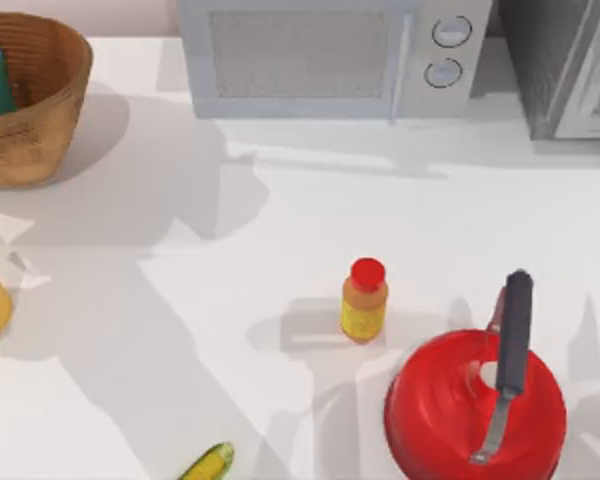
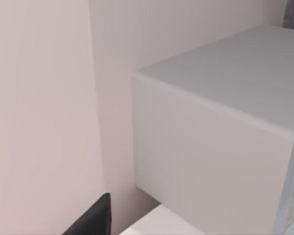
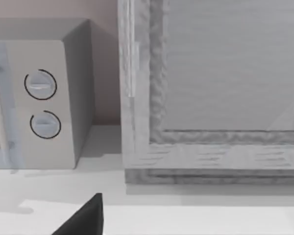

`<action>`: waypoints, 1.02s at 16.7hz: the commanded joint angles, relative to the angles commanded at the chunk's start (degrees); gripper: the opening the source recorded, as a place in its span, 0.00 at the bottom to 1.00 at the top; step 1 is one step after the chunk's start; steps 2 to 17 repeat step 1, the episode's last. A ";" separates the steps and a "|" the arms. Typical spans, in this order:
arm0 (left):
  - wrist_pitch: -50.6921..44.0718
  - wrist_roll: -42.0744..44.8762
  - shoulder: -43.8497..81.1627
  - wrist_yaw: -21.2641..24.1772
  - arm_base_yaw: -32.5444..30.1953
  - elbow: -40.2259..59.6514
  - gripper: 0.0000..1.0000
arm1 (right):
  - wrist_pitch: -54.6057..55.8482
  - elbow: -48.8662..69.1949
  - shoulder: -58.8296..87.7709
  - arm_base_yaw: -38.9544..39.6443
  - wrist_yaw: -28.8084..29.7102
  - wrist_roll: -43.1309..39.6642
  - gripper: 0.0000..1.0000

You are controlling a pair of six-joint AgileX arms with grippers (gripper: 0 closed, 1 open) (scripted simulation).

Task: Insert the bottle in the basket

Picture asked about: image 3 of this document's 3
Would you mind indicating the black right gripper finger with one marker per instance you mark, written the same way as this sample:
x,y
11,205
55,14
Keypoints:
x,y
88,218

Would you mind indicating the pale blue microwave knob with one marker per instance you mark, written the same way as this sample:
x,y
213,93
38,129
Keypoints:
x,y
40,84
45,124

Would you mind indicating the pale microwave oven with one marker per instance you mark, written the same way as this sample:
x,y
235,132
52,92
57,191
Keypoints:
x,y
39,110

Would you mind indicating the grey wooden cabinet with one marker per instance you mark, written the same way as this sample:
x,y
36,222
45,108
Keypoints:
x,y
210,156

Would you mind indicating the grey cabinet door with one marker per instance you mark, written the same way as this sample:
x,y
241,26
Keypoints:
x,y
230,68

